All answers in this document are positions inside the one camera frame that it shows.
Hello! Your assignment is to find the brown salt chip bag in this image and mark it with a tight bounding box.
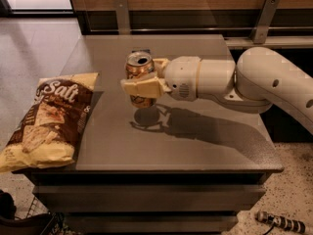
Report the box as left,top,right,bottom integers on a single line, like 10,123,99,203
0,72,98,172

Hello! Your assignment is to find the left metal bracket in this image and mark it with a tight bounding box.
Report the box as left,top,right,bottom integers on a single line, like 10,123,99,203
114,0,131,35

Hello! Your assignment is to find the wire basket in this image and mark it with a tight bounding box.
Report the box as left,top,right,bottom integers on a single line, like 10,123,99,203
26,197,49,217

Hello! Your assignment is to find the metal bracket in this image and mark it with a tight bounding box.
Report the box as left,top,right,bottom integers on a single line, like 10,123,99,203
114,0,131,35
250,0,280,44

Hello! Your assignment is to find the right metal bracket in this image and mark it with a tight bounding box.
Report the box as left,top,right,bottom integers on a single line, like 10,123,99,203
250,0,280,44

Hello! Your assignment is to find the orange soda can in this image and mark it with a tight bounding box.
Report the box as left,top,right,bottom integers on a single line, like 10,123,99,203
125,51,156,108

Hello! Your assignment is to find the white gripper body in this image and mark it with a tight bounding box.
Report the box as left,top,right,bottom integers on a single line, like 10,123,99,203
164,56,201,101

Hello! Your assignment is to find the dark blue snack packet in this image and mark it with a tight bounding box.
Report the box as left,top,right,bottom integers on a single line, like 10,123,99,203
131,49,151,54

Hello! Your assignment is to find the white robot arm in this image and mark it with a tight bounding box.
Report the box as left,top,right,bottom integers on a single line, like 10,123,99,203
120,47,313,133

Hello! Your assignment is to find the black white striped tool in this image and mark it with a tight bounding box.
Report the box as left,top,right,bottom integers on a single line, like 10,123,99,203
254,211,313,235

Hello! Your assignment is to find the grey table drawer unit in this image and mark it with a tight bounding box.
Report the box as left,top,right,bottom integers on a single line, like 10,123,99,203
22,169,269,235

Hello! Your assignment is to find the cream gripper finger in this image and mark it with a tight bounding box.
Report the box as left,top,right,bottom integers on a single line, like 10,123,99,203
154,58,169,77
120,76,171,99

